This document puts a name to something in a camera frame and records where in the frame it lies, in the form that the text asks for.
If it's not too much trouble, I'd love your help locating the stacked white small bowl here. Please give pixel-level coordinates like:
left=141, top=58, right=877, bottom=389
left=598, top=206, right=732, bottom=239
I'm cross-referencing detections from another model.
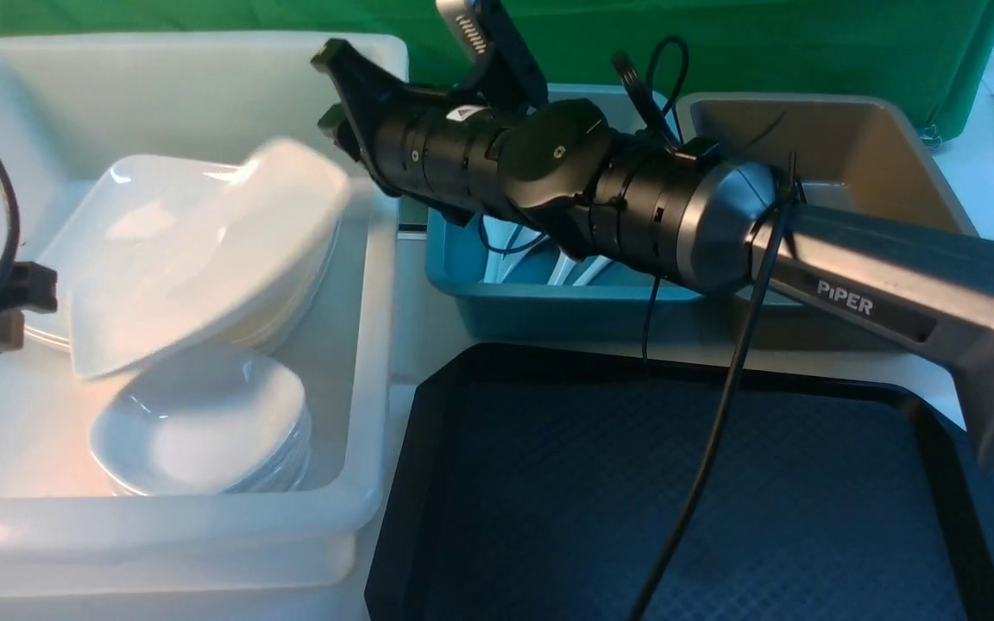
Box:
left=88, top=345, right=312, bottom=496

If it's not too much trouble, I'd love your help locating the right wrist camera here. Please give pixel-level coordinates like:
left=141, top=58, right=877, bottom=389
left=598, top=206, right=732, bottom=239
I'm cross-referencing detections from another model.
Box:
left=435, top=1, right=549, bottom=113

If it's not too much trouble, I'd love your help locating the green backdrop cloth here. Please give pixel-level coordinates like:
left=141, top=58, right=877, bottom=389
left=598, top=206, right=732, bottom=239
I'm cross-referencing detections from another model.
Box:
left=0, top=1, right=994, bottom=177

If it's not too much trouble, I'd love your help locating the large white rice plate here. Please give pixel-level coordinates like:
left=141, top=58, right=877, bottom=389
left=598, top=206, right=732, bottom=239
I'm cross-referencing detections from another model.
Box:
left=68, top=139, right=352, bottom=380

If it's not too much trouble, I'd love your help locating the top stacked white square plate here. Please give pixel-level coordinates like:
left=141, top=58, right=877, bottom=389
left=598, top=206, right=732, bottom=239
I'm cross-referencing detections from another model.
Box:
left=24, top=154, right=336, bottom=353

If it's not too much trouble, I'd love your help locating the black camera cable right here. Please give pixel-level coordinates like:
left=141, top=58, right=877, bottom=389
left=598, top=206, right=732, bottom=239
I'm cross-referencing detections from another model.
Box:
left=609, top=34, right=808, bottom=621

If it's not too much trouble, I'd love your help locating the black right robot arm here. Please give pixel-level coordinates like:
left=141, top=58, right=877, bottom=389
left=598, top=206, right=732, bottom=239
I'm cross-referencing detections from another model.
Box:
left=311, top=39, right=994, bottom=469

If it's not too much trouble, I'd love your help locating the brown plastic bin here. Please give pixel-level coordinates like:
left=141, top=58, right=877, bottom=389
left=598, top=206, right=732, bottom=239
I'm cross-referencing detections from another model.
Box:
left=676, top=93, right=981, bottom=350

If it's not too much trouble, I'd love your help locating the black serving tray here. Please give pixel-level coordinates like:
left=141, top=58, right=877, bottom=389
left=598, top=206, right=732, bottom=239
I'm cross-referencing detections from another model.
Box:
left=364, top=343, right=994, bottom=620

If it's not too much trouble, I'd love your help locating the teal plastic bin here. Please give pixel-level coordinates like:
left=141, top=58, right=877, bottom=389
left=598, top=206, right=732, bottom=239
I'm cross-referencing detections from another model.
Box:
left=425, top=84, right=743, bottom=343

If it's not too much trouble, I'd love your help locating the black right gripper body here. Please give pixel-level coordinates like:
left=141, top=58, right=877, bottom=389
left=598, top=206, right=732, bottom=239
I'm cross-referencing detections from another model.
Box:
left=311, top=38, right=455, bottom=199

